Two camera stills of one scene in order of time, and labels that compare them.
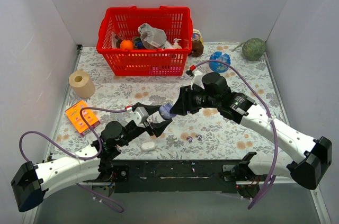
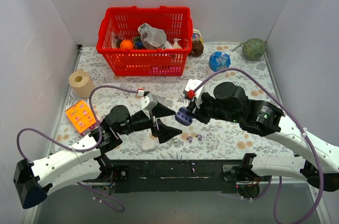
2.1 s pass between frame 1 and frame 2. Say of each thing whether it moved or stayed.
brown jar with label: stayed
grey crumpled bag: stayed
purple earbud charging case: moved
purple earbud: stayed
